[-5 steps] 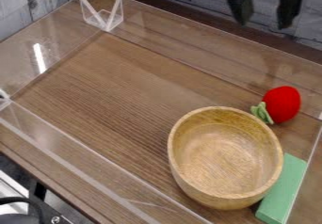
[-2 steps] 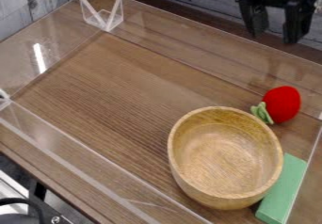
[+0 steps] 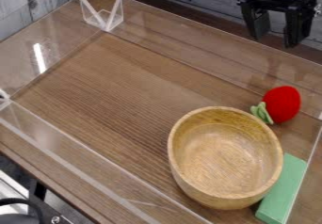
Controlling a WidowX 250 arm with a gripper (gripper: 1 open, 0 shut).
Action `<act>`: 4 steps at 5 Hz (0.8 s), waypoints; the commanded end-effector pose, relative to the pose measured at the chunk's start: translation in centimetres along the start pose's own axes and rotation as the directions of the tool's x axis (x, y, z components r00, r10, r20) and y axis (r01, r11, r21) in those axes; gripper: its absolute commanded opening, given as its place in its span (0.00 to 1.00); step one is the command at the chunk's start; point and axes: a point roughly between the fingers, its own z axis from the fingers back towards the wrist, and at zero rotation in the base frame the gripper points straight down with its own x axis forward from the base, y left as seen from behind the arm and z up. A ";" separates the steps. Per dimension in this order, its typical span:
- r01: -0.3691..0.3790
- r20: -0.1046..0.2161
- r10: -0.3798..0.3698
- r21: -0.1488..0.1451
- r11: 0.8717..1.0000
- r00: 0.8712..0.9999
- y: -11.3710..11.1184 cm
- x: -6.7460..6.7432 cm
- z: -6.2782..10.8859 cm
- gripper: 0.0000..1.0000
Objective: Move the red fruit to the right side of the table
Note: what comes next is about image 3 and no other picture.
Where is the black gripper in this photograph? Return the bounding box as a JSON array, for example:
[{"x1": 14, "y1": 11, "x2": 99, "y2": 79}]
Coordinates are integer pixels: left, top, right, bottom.
[{"x1": 238, "y1": 0, "x2": 322, "y2": 48}]

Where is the red felt fruit green leaf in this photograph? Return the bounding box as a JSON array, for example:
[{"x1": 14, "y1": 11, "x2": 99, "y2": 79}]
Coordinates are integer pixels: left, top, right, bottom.
[{"x1": 250, "y1": 86, "x2": 302, "y2": 124}]

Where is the wooden bowl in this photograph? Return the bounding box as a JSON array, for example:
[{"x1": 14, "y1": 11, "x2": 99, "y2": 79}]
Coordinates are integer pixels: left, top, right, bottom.
[{"x1": 167, "y1": 106, "x2": 284, "y2": 210}]

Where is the green rectangular block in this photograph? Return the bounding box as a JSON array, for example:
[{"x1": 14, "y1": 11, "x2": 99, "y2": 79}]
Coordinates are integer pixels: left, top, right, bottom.
[{"x1": 256, "y1": 153, "x2": 308, "y2": 224}]

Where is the black metal table leg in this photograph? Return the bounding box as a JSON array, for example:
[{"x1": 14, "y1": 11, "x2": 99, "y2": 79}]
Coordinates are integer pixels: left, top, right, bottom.
[{"x1": 28, "y1": 179, "x2": 86, "y2": 224}]

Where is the clear acrylic corner bracket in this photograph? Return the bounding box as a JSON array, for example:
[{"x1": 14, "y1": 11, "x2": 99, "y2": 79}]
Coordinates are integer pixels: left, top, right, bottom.
[{"x1": 79, "y1": 0, "x2": 125, "y2": 32}]

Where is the clear acrylic front wall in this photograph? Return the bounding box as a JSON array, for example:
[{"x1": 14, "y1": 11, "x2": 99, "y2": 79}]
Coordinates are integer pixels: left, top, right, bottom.
[{"x1": 0, "y1": 89, "x2": 211, "y2": 224}]

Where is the black cable bottom left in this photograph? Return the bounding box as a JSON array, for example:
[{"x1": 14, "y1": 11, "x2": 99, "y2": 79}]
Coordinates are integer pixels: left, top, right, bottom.
[{"x1": 0, "y1": 198, "x2": 43, "y2": 224}]

